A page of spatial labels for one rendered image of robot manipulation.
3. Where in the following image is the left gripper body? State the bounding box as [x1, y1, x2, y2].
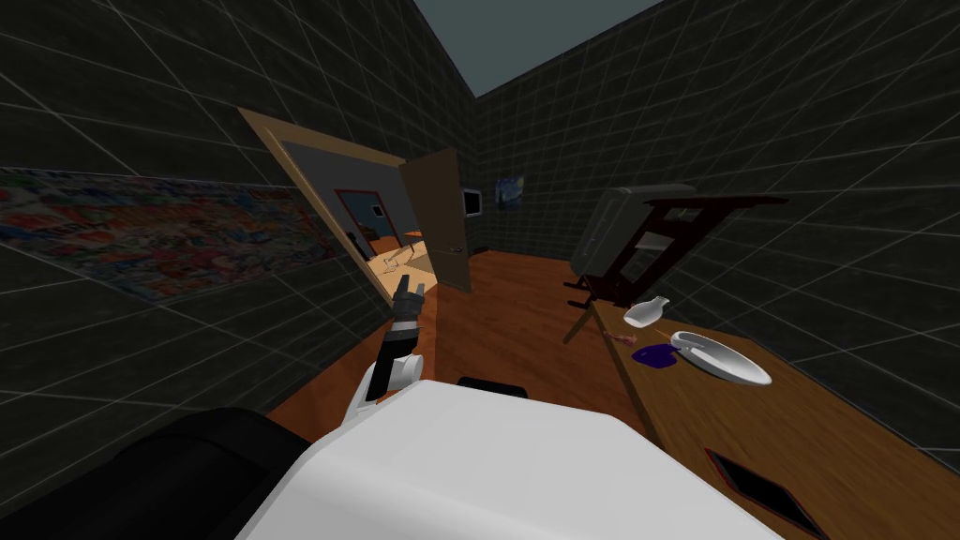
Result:
[390, 289, 428, 327]

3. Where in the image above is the brown door leaf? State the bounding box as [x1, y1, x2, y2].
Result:
[397, 146, 473, 294]

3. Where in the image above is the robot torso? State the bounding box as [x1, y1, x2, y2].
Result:
[234, 376, 790, 540]

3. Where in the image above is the white vase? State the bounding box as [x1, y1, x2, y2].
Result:
[622, 295, 671, 330]

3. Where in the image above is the dark red wooden shelf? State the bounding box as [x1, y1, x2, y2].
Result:
[562, 195, 790, 310]

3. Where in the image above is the purple cloth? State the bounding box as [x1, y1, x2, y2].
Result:
[631, 343, 680, 371]

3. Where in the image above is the white plate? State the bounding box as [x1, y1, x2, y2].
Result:
[668, 329, 773, 388]

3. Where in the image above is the black red-edged tablet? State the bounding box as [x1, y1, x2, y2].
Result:
[703, 447, 831, 540]

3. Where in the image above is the wooden table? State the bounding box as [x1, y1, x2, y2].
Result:
[562, 298, 960, 540]

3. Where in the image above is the blue wall painting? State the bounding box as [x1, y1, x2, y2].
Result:
[494, 175, 526, 211]

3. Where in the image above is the colourful wall picture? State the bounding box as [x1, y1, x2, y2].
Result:
[0, 167, 337, 303]

